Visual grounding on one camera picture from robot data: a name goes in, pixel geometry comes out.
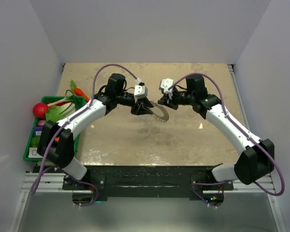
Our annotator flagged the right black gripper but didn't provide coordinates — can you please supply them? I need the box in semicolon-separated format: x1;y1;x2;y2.
158;87;195;111

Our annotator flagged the metal disc with keyrings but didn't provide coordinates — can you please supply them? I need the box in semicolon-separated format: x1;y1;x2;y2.
150;101;169;122

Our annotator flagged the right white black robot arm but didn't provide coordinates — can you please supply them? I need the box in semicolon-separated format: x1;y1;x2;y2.
158;73;275;190

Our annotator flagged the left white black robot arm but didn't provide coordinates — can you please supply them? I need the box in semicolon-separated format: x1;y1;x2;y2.
37;73;154;189

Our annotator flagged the orange toy carrot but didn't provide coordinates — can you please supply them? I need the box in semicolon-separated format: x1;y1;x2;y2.
70;80;89;102

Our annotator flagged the toy bok choy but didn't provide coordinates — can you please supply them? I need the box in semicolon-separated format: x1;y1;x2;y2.
45;90;78;122

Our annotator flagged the pink toy onion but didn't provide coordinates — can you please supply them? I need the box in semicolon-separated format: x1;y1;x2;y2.
37;120;46;126

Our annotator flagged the red toy radish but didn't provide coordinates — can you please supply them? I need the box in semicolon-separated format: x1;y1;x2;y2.
32;102;49;119

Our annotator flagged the purple box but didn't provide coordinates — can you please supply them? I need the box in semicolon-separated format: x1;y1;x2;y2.
33;126;43;137

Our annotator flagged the green toy pepper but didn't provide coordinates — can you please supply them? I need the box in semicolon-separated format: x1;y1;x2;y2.
30;136;40;147

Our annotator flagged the white silver packet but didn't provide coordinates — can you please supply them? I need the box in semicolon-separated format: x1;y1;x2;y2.
28;147;43;159

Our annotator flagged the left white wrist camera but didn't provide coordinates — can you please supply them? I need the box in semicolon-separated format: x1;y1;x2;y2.
133;82;148;101

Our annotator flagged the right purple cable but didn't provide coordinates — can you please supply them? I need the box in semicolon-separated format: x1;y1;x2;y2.
168;72;286;196

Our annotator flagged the purple cable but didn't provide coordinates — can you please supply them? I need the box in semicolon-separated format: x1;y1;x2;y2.
168;72;286;196
30;63;143;195

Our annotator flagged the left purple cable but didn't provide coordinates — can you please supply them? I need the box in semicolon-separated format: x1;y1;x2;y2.
30;63;143;195

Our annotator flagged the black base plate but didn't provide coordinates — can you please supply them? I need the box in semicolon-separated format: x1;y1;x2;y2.
62;165;233;205

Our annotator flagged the aluminium rail frame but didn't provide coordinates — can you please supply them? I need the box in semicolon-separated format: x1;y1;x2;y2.
8;173;95;232

